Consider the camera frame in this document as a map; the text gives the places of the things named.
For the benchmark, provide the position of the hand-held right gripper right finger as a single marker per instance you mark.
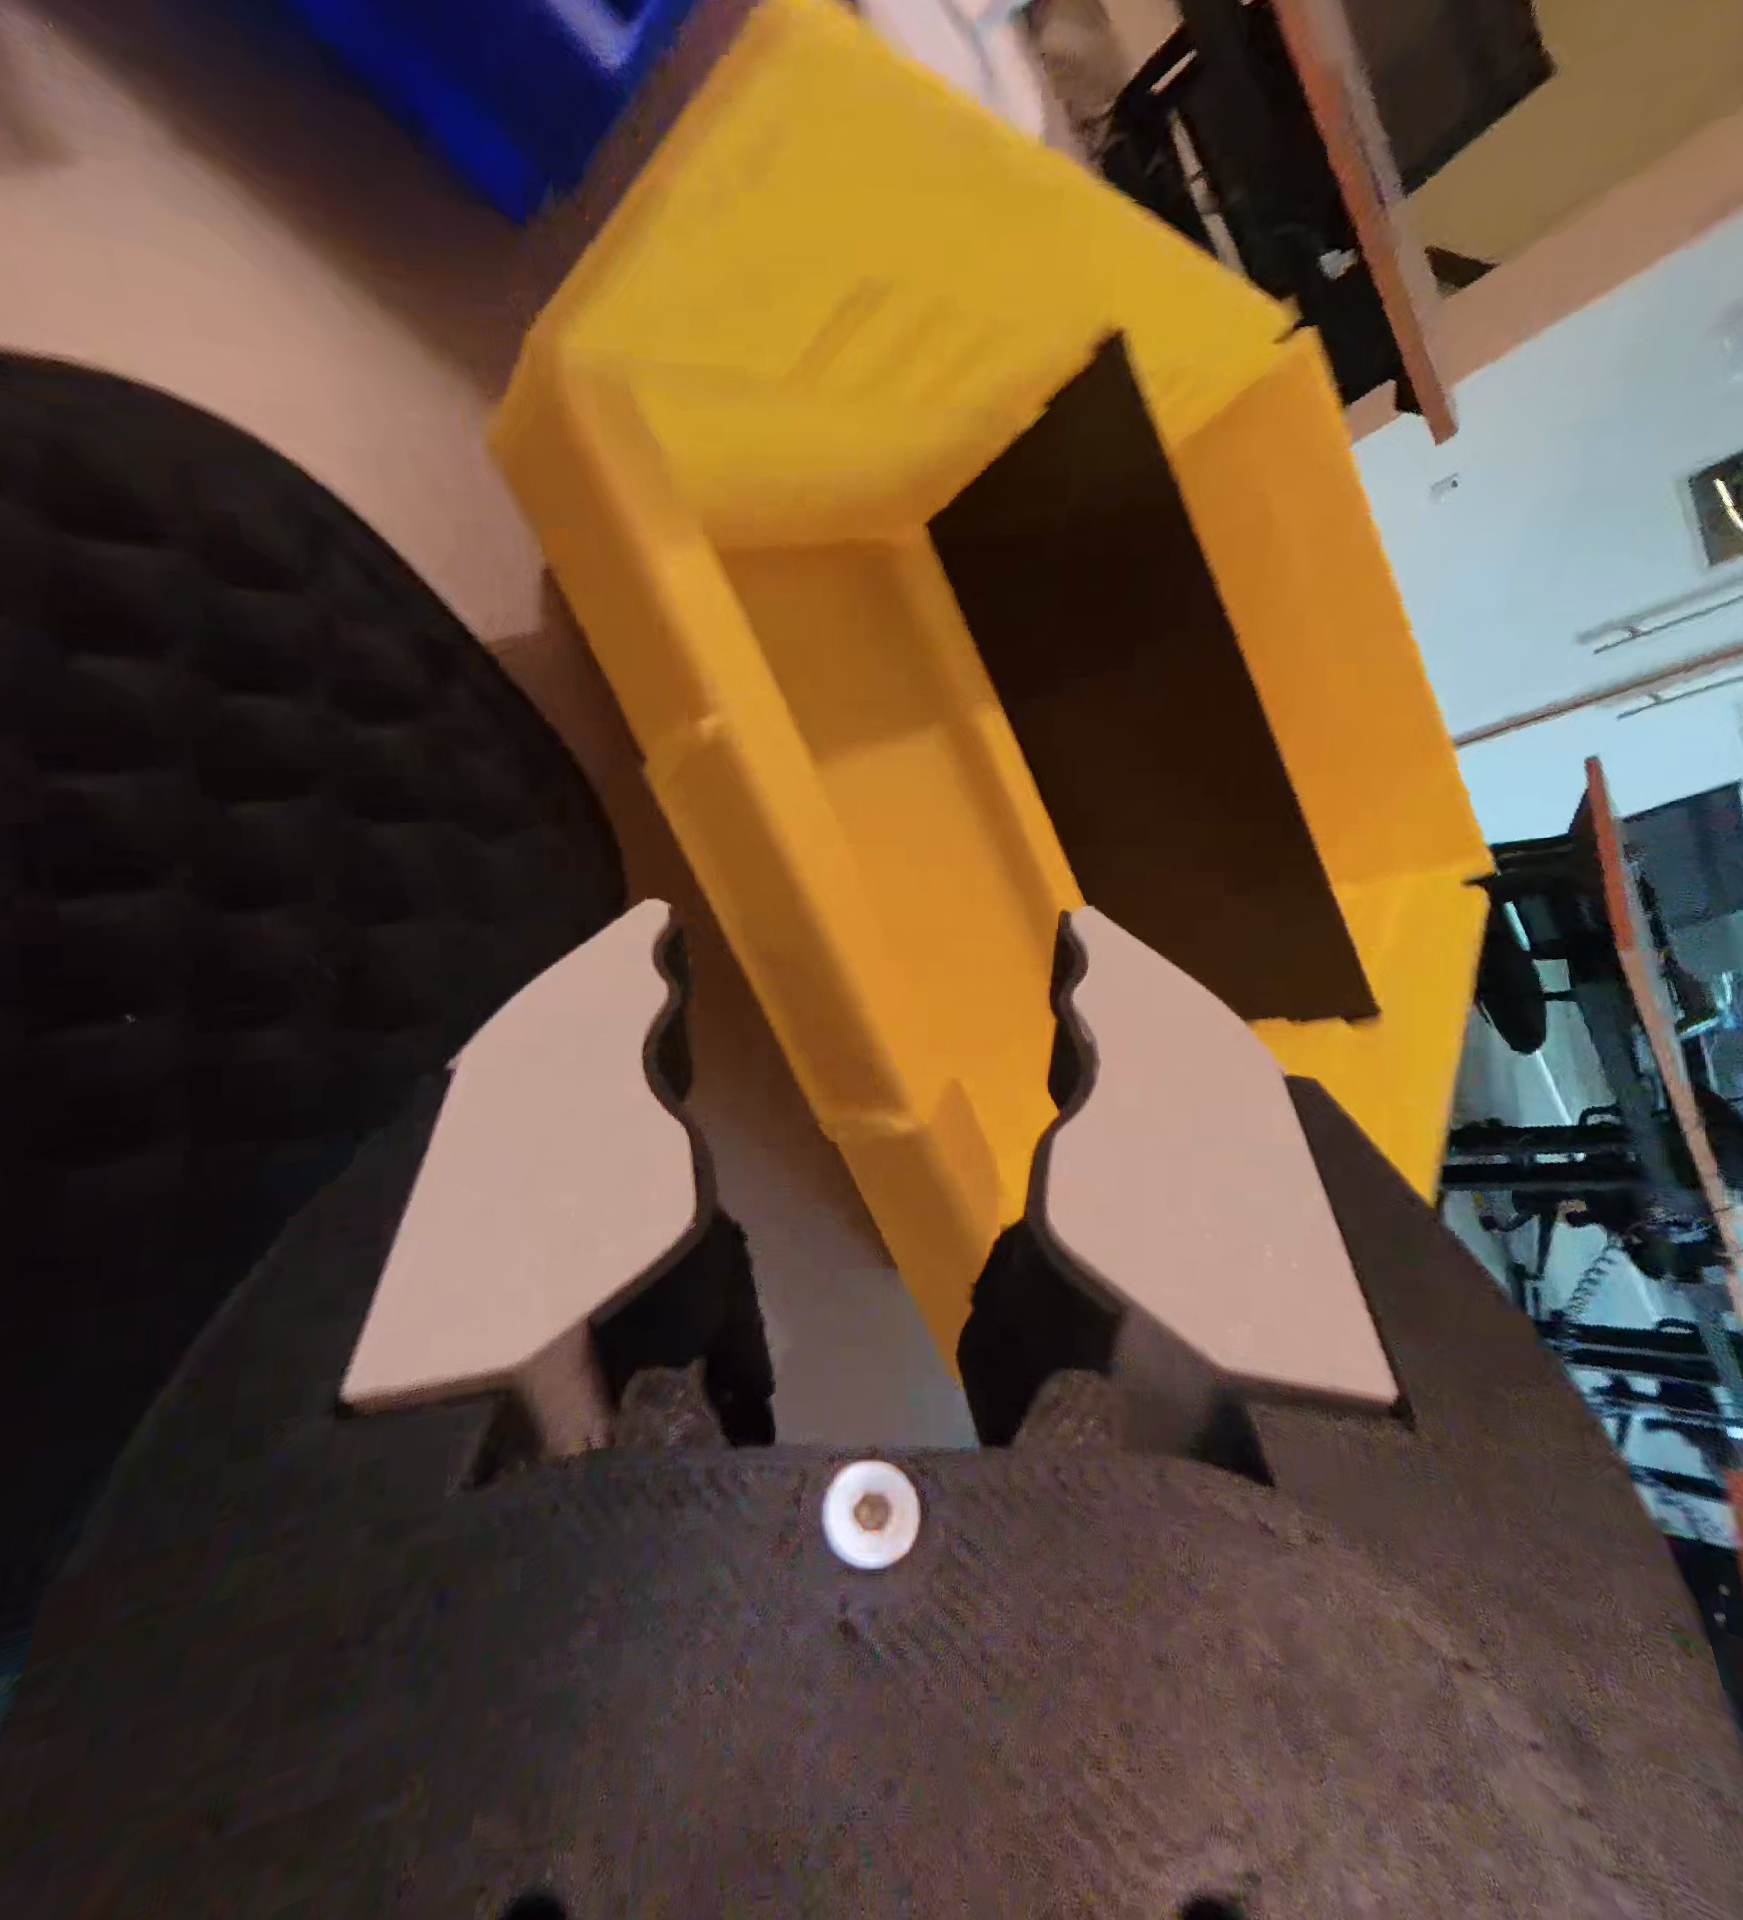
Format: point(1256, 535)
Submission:
point(1201, 1200)

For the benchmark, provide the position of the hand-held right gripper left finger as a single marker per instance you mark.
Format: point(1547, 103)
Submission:
point(543, 1173)

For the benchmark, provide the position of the wooden desk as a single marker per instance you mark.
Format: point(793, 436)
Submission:
point(1660, 1037)
point(1375, 196)

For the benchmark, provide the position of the black bin divider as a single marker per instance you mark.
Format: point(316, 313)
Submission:
point(1141, 675)

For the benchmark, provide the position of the black foam pad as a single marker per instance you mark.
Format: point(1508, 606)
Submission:
point(138, 750)

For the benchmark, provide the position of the black monitor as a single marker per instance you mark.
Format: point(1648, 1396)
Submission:
point(1696, 855)

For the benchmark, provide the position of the yellow plastic bin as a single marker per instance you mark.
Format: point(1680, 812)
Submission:
point(843, 374)

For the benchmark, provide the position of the blue plastic bin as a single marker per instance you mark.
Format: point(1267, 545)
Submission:
point(510, 91)

